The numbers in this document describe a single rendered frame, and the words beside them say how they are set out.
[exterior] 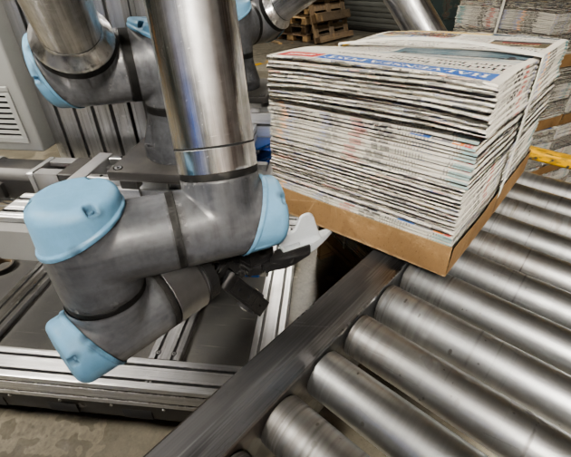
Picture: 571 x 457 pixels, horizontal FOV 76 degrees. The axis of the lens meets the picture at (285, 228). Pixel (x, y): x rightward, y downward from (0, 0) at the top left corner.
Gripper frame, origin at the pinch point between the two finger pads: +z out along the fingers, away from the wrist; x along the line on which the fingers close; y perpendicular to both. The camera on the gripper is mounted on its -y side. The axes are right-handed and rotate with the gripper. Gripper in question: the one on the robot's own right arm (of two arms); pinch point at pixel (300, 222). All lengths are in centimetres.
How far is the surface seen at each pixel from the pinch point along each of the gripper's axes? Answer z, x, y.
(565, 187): 39.5, -28.7, -1.9
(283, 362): -21.0, -15.4, -0.5
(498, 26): 122, 10, 17
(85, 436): -37, 56, -74
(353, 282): -6.8, -14.4, -0.3
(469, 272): 6.1, -23.9, -2.3
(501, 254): 12.7, -26.0, -2.3
